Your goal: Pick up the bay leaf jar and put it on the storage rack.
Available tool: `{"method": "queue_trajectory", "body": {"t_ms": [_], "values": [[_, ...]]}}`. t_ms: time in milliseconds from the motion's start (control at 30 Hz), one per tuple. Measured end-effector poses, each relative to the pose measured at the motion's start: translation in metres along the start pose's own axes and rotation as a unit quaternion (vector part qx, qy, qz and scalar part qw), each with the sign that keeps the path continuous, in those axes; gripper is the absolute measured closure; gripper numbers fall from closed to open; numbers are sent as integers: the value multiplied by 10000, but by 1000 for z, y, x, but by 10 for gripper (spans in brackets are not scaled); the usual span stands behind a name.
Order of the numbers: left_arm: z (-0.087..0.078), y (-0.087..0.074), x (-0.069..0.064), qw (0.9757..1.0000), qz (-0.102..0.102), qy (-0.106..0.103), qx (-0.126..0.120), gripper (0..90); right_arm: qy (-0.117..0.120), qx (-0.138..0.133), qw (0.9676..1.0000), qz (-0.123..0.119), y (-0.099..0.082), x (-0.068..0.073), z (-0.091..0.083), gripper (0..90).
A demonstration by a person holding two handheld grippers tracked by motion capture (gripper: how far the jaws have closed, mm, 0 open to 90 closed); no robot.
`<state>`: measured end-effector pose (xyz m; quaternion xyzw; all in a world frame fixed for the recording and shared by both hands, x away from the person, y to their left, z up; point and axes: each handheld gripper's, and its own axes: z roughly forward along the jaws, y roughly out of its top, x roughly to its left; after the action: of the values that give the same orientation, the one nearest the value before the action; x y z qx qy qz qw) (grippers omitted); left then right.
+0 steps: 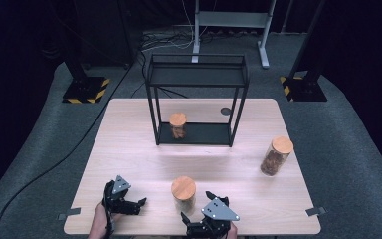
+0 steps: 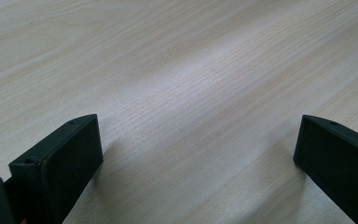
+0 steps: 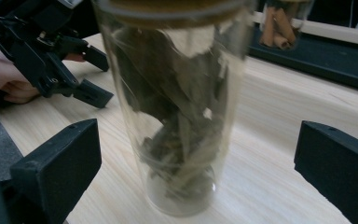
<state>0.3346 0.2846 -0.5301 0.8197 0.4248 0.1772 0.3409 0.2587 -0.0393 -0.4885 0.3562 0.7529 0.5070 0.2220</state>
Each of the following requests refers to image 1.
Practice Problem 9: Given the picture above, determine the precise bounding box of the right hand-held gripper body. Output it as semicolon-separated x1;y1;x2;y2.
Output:
185;196;241;239

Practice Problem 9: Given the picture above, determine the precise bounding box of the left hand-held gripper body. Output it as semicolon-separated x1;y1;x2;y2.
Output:
102;174;143;215

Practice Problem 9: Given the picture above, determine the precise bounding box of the black metal shelf rack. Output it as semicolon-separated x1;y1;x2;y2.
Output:
144;53;250;148

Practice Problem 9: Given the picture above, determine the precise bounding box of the short glass jar wooden lid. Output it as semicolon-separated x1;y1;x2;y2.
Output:
168;113;188;139

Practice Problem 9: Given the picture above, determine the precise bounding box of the tall glass jar wooden lid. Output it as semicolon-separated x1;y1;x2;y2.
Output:
260;135;294;177

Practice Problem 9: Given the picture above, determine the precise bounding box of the person's right hand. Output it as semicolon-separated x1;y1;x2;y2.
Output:
225;222;239;239

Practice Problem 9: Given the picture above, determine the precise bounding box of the person's left hand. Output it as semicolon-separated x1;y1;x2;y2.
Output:
94;202;122;231

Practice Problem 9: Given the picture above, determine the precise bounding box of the grey tape piece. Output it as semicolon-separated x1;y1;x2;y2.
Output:
305;206;328;218
58;207;82;221

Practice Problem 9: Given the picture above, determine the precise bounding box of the black stand with striped base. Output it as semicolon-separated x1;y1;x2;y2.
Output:
59;33;111;105
280;0;328;103

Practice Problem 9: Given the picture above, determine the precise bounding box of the black cabinet on casters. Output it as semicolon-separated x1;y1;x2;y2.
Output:
76;0;136;69

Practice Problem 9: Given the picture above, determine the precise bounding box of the left hand-held gripper cable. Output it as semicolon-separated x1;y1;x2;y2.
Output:
103;210;114;239

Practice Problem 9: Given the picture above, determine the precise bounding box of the long black floor cable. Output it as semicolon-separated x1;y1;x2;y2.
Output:
0;49;147;239

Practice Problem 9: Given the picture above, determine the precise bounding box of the bundle of floor cables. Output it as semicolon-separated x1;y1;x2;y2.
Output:
140;29;213;52

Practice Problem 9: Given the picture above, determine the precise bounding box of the grey metal stand frame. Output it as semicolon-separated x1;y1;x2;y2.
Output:
191;0;278;70

